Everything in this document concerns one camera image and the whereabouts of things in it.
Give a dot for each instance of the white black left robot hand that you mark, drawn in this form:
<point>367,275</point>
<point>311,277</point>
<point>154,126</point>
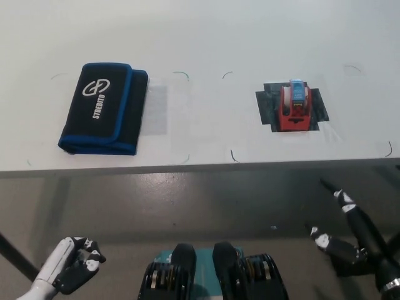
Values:
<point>67,265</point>

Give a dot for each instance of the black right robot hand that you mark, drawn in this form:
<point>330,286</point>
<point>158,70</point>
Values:
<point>362,231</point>

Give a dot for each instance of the red tape dispenser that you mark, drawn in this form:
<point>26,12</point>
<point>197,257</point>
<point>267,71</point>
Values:
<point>295,109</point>

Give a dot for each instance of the black tape patch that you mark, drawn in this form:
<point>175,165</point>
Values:
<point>267,106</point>

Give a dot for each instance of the black pouch notebook blue trim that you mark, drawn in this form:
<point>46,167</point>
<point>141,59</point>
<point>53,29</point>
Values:
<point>103,109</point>

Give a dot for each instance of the black ribbed robot body block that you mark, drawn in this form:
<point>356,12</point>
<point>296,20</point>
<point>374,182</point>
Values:
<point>170,275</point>
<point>247,275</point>

